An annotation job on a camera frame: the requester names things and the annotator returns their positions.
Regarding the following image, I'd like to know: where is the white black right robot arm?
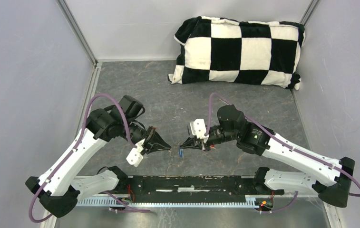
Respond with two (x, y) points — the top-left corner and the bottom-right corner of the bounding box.
(180, 105), (355, 208)

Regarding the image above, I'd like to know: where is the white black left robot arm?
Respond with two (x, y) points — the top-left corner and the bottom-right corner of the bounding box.
(25, 95), (171, 218)

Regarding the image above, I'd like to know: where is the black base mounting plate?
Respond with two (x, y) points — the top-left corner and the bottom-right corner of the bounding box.
(111, 175), (284, 203)

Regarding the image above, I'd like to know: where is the black white checkered pillow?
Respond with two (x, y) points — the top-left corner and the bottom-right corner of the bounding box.
(168, 16), (305, 90)

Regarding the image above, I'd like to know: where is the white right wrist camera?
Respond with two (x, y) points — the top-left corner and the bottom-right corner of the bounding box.
(189, 119), (209, 142)

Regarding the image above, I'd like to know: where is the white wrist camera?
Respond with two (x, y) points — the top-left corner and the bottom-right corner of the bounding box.
(189, 119), (209, 142)
(126, 139), (145, 168)

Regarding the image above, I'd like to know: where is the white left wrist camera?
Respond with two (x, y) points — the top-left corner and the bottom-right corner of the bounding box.
(126, 139), (145, 168)

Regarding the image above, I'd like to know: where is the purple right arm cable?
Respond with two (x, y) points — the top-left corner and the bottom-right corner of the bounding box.
(204, 92), (360, 214)

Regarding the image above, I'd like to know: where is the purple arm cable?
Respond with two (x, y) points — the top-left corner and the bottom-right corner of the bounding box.
(204, 92), (360, 214)
(28, 93), (152, 224)

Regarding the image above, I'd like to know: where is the white toothed cable duct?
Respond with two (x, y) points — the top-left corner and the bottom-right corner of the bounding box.
(77, 196), (259, 209)

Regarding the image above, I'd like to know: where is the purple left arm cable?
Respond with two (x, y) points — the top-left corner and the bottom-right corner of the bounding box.
(28, 93), (152, 224)

